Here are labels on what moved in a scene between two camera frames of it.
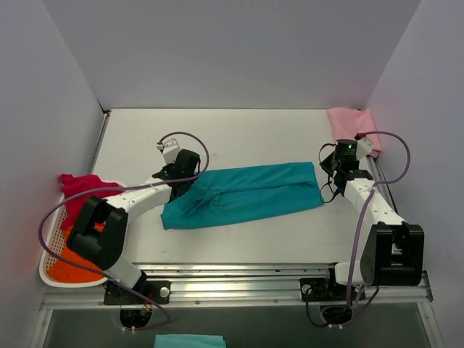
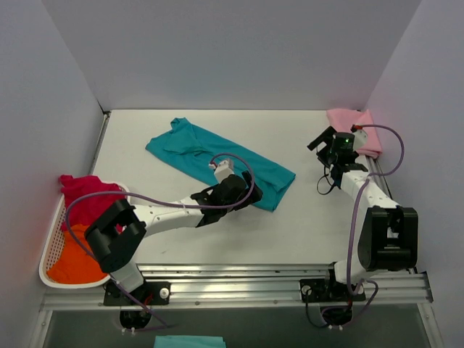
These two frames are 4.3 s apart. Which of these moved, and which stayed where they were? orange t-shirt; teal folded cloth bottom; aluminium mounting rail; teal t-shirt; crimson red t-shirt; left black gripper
Moved: left black gripper; teal t-shirt
Stayed: aluminium mounting rail; crimson red t-shirt; teal folded cloth bottom; orange t-shirt
